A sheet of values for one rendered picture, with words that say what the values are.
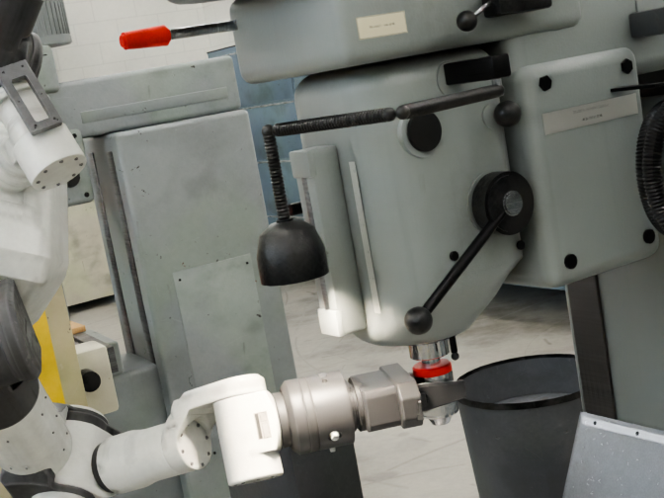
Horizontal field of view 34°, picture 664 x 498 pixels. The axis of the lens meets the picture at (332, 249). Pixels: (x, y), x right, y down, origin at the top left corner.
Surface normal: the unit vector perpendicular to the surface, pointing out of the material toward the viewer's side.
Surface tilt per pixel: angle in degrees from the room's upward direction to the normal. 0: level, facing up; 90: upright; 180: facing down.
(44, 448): 124
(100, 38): 90
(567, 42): 90
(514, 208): 90
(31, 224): 58
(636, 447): 63
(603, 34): 90
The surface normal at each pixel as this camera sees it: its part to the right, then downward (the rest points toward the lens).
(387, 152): -0.13, 0.18
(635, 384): -0.84, 0.23
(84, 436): 0.51, -0.49
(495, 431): -0.60, 0.29
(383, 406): 0.18, 0.12
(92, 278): 0.52, 0.04
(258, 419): 0.10, -0.26
